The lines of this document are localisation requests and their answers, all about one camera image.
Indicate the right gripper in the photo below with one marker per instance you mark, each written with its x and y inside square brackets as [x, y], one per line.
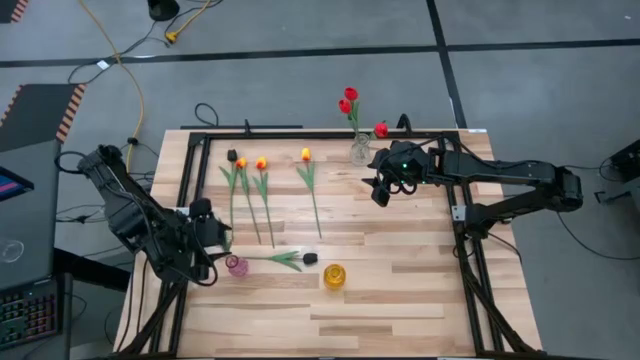
[384, 192]

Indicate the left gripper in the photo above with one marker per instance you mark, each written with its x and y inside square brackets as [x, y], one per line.
[200, 235]

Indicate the purple glass vase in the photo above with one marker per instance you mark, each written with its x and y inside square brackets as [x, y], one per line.
[239, 268]

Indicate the red artificial tulip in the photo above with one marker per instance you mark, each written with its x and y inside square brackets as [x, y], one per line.
[345, 106]
[351, 93]
[381, 130]

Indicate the yellow glass vase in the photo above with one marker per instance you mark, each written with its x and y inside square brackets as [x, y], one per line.
[334, 276]

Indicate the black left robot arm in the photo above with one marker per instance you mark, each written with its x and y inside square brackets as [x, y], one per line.
[125, 210]

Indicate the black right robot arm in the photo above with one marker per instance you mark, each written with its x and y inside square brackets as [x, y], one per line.
[500, 172]

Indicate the clear glass vase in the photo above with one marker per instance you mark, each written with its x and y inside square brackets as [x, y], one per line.
[360, 152]

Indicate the black side desk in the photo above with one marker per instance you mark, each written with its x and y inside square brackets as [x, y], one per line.
[90, 280]

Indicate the grey laptop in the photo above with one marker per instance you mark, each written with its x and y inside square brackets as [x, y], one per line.
[30, 225]

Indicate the black backlit keyboard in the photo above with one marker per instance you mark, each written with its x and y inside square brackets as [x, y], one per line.
[27, 312]

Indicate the white paper tag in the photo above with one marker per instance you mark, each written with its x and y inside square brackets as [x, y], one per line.
[103, 64]

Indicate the dark tablet screen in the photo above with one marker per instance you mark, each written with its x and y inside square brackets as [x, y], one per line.
[12, 184]

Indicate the black mat orange stripes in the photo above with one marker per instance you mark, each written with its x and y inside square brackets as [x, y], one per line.
[7, 7]
[35, 115]

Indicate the black round stand base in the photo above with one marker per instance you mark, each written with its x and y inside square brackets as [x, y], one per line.
[162, 9]

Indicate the black box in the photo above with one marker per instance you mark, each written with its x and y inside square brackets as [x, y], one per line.
[627, 161]

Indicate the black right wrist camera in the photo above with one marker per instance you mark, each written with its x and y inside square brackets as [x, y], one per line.
[415, 155]

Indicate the black aluminium table frame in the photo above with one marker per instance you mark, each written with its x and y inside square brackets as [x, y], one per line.
[325, 135]

